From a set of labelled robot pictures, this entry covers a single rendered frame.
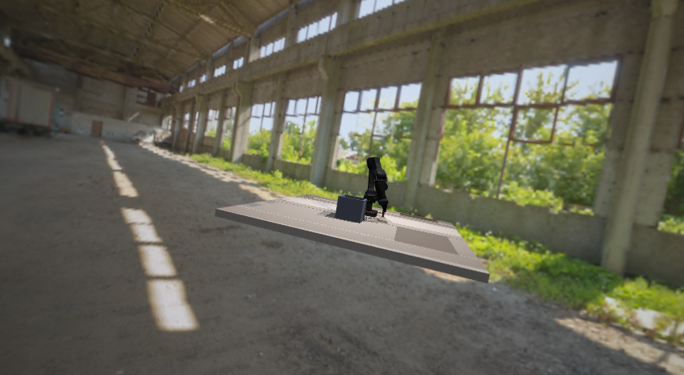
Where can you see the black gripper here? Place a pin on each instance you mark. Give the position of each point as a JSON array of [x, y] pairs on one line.
[[382, 199]]

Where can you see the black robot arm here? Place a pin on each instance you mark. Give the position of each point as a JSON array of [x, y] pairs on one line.
[[375, 172]]

